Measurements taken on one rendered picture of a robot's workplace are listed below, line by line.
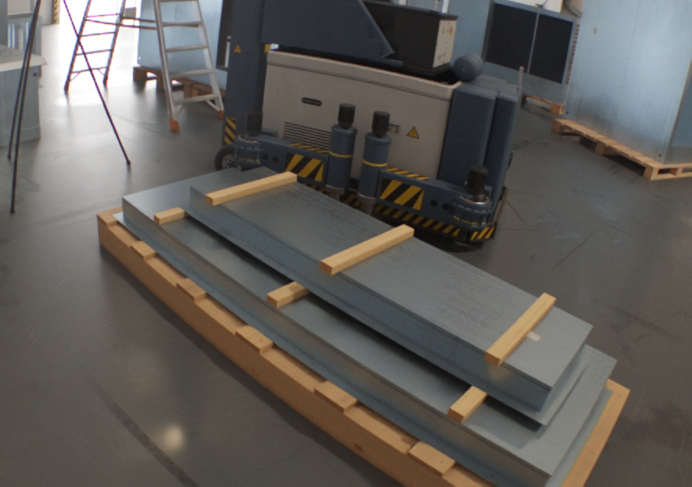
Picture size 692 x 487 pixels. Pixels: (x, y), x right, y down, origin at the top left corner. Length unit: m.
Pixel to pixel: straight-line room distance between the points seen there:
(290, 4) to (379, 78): 0.68
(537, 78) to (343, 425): 6.89
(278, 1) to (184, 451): 2.37
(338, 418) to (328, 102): 1.79
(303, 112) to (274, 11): 0.62
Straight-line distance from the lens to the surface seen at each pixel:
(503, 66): 8.16
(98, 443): 1.70
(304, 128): 3.03
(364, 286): 1.74
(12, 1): 14.21
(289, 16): 3.07
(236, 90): 3.30
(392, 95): 2.81
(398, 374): 1.61
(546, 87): 8.01
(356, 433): 1.64
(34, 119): 4.40
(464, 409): 1.51
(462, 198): 2.61
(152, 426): 1.73
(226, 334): 1.92
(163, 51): 4.52
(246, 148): 2.94
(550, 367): 1.61
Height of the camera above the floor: 1.28
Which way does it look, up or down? 26 degrees down
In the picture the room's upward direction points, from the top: 8 degrees clockwise
